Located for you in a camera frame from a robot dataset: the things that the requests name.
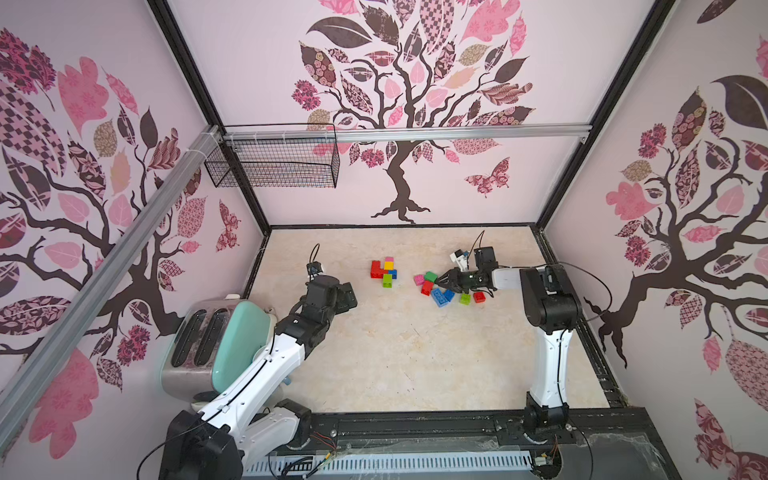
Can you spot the black wire basket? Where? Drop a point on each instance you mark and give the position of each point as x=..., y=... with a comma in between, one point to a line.
x=277, y=155

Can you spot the long red lego brick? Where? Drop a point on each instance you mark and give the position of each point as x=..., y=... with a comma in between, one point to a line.
x=376, y=271

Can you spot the aluminium frame bar back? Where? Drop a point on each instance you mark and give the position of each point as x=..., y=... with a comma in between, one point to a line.
x=408, y=133

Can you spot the aluminium frame bar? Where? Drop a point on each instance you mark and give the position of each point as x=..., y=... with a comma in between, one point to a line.
x=408, y=133
x=22, y=393

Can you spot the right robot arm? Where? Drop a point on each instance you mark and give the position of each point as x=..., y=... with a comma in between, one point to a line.
x=551, y=308

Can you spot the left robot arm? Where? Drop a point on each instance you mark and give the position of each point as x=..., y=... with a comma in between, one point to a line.
x=239, y=427

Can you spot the aluminium frame bar left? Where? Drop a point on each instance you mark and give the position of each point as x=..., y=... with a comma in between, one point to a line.
x=22, y=393

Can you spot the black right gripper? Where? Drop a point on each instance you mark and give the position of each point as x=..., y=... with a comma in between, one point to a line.
x=466, y=279

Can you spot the long blue lego brick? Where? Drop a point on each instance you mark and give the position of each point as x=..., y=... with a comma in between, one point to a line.
x=439, y=298

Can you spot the white slotted cable duct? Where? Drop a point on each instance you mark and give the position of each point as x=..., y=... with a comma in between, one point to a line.
x=389, y=464

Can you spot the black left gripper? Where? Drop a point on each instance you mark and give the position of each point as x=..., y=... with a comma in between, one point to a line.
x=343, y=304

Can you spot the tall red lego brick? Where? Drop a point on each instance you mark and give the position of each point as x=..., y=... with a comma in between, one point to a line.
x=427, y=288

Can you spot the mint green toaster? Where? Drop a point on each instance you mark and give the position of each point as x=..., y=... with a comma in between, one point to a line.
x=214, y=344

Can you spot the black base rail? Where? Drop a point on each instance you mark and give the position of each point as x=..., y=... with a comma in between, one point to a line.
x=609, y=443

